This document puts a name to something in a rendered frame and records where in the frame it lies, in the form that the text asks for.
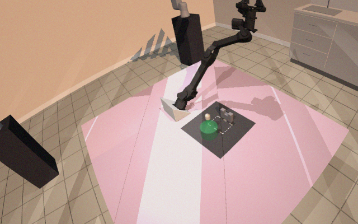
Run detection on green glass bottle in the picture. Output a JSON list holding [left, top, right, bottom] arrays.
[[200, 113, 218, 141]]

